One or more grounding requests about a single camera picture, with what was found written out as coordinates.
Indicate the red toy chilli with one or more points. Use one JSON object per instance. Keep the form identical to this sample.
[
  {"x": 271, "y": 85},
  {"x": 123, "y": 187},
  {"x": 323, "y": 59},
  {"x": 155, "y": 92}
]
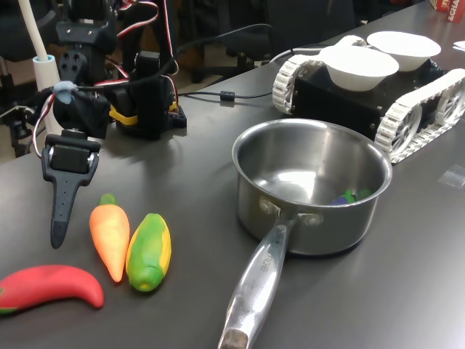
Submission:
[{"x": 51, "y": 287}]

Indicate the orange toy carrot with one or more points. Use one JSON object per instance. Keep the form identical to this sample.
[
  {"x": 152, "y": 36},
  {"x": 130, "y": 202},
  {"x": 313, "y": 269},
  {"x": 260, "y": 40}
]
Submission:
[{"x": 110, "y": 232}]

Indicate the black and yellow clamp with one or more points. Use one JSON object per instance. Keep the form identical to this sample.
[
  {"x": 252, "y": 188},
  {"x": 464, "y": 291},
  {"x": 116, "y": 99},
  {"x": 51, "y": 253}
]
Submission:
[{"x": 123, "y": 119}]

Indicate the pale grey putty lump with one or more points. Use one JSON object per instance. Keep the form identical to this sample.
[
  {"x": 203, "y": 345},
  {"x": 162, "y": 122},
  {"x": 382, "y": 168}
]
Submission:
[{"x": 64, "y": 90}]

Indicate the green yellow toy corn cob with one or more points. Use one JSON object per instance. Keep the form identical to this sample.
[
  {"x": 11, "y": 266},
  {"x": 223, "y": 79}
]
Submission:
[{"x": 149, "y": 254}]

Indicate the black office chair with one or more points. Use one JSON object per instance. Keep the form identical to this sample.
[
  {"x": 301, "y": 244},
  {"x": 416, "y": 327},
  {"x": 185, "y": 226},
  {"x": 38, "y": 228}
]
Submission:
[{"x": 240, "y": 60}]

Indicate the tracked vehicle with white tracks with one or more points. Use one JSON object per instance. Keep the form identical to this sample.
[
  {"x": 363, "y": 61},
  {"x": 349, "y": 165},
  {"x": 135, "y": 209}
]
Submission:
[{"x": 334, "y": 105}]

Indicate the purple toy aubergine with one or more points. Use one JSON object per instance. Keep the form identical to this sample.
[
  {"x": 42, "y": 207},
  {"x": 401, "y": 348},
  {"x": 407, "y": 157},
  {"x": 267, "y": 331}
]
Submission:
[{"x": 343, "y": 199}]

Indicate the white bowl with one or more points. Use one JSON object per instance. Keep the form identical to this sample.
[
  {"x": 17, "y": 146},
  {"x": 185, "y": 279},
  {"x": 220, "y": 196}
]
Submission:
[
  {"x": 357, "y": 69},
  {"x": 403, "y": 47}
]

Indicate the clear tape patch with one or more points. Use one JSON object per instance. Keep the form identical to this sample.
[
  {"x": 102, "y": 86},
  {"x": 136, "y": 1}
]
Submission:
[{"x": 452, "y": 175}]

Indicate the white paper sheet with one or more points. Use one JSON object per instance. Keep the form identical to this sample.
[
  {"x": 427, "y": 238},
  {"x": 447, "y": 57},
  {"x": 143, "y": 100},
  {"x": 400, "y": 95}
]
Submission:
[{"x": 460, "y": 45}]

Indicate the red printed box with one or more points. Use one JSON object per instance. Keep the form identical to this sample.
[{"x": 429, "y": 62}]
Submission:
[{"x": 450, "y": 9}]

